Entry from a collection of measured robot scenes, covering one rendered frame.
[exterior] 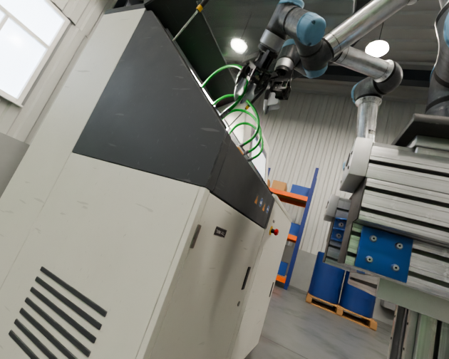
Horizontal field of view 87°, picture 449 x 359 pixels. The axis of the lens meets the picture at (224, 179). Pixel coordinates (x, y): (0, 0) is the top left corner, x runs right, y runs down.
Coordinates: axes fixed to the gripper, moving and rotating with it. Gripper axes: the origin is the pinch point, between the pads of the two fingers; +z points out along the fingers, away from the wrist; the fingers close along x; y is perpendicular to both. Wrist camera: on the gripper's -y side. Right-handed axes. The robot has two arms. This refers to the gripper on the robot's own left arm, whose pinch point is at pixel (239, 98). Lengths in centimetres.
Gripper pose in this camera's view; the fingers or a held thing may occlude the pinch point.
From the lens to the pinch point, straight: 98.4
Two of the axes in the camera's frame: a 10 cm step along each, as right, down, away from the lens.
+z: -4.4, 7.3, 5.2
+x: 8.6, 1.7, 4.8
